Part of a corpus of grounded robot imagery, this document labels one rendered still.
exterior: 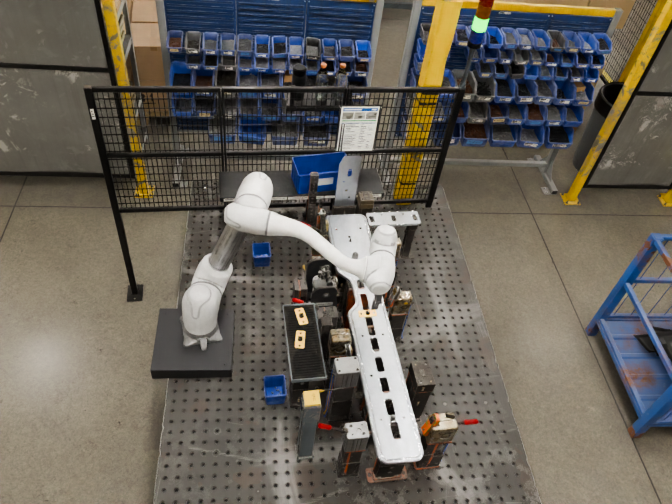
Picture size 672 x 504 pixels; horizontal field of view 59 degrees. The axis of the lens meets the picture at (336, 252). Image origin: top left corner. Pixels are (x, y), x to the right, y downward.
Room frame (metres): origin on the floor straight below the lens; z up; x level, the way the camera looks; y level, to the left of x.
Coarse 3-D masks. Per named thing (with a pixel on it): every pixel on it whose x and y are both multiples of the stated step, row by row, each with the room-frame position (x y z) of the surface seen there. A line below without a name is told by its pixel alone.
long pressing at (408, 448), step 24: (336, 216) 2.32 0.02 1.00; (360, 216) 2.34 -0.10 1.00; (336, 240) 2.14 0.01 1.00; (360, 240) 2.16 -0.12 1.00; (384, 312) 1.72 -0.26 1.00; (360, 336) 1.57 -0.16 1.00; (384, 336) 1.59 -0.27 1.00; (360, 360) 1.44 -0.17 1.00; (384, 360) 1.46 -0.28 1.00; (384, 408) 1.23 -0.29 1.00; (408, 408) 1.25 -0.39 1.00; (384, 432) 1.13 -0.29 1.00; (408, 432) 1.14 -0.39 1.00; (384, 456) 1.03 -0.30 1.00; (408, 456) 1.04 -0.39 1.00
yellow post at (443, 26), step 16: (448, 0) 2.83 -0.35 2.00; (448, 16) 2.83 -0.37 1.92; (432, 32) 2.87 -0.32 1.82; (448, 32) 2.84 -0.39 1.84; (432, 48) 2.83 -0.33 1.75; (448, 48) 2.85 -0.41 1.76; (432, 64) 2.83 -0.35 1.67; (432, 80) 2.83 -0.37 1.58; (432, 96) 2.84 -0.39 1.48; (416, 112) 2.84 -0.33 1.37; (432, 112) 2.84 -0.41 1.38; (416, 128) 2.83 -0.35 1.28; (416, 144) 2.83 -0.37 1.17; (416, 160) 2.84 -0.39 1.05; (400, 176) 2.85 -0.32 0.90; (416, 176) 2.84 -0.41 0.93; (400, 192) 2.82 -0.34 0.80
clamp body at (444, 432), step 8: (440, 416) 1.20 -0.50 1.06; (448, 416) 1.21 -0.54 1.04; (440, 424) 1.16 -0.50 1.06; (448, 424) 1.17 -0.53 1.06; (456, 424) 1.17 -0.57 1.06; (432, 432) 1.13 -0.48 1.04; (440, 432) 1.14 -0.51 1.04; (448, 432) 1.15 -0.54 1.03; (424, 440) 1.17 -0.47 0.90; (432, 440) 1.13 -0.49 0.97; (440, 440) 1.14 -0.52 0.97; (448, 440) 1.15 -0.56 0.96; (424, 448) 1.15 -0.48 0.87; (432, 448) 1.14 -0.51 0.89; (440, 448) 1.17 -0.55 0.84; (424, 456) 1.13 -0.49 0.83; (432, 456) 1.14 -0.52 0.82; (440, 456) 1.15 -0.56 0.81; (416, 464) 1.14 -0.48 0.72; (424, 464) 1.14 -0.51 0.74; (432, 464) 1.15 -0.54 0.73
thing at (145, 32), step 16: (128, 0) 4.71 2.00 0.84; (144, 16) 4.67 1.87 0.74; (144, 32) 4.41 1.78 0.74; (144, 48) 4.19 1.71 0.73; (160, 48) 4.23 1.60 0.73; (128, 64) 4.39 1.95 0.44; (144, 64) 4.18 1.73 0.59; (160, 64) 4.22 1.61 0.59; (144, 80) 4.19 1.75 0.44; (160, 80) 4.22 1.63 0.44; (144, 96) 4.17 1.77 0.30; (160, 96) 4.21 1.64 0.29
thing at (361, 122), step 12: (348, 108) 2.69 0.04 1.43; (360, 108) 2.70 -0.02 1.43; (372, 108) 2.72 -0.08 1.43; (348, 120) 2.69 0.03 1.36; (360, 120) 2.71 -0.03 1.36; (372, 120) 2.72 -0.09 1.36; (348, 132) 2.69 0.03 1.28; (360, 132) 2.71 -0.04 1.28; (372, 132) 2.73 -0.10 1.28; (336, 144) 2.67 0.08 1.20; (348, 144) 2.69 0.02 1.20; (360, 144) 2.71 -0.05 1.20; (372, 144) 2.73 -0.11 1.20
